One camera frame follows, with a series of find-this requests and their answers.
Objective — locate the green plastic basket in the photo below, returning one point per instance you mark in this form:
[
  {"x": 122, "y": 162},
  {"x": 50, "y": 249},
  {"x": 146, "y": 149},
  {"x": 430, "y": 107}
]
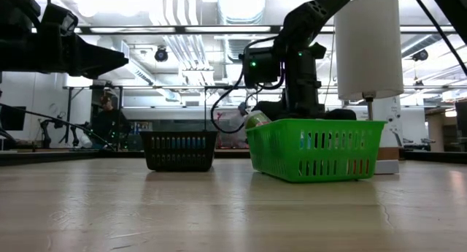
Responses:
[{"x": 317, "y": 142}]

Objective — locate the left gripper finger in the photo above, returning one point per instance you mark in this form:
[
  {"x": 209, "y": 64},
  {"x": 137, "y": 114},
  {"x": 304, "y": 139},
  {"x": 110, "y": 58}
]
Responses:
[{"x": 100, "y": 60}]

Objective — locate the white digital display module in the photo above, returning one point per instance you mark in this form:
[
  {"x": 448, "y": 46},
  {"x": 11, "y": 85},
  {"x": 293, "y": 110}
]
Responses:
[{"x": 387, "y": 167}]

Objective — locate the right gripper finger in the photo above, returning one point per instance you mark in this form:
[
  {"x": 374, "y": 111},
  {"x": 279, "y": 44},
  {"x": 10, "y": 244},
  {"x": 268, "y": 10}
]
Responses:
[
  {"x": 341, "y": 114},
  {"x": 270, "y": 109}
]

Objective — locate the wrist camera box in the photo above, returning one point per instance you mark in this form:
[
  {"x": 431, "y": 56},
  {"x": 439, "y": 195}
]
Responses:
[
  {"x": 261, "y": 67},
  {"x": 60, "y": 18}
]

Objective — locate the black aluminium rig frame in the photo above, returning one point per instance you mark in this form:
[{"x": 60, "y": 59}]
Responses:
[{"x": 438, "y": 156}]

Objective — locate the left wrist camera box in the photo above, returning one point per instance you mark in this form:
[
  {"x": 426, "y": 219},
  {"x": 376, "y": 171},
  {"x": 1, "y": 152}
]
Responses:
[{"x": 60, "y": 18}]

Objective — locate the black monitor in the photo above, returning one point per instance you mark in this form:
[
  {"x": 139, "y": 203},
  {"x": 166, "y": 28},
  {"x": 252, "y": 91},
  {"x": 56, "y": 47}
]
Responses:
[{"x": 12, "y": 117}]

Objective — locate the person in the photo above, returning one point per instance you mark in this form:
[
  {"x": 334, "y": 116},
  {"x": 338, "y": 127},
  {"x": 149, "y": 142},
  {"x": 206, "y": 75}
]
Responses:
[{"x": 107, "y": 122}]

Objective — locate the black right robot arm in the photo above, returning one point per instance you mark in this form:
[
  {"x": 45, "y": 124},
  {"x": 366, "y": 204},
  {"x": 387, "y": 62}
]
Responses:
[{"x": 313, "y": 14}]

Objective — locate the black plastic basket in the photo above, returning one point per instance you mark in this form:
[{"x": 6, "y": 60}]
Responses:
[{"x": 178, "y": 160}]

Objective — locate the white shade wooden table lamp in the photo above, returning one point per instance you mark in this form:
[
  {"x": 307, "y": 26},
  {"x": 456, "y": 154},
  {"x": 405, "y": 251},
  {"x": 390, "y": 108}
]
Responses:
[{"x": 368, "y": 47}]

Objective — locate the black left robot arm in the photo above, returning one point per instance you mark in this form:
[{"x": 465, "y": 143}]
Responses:
[{"x": 18, "y": 44}]

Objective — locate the white box device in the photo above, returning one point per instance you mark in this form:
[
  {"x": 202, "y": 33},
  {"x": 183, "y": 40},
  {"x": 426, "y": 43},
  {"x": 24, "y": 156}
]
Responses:
[{"x": 392, "y": 117}]

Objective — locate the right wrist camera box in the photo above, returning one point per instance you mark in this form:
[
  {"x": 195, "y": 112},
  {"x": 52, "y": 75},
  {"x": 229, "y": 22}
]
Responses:
[{"x": 261, "y": 67}]

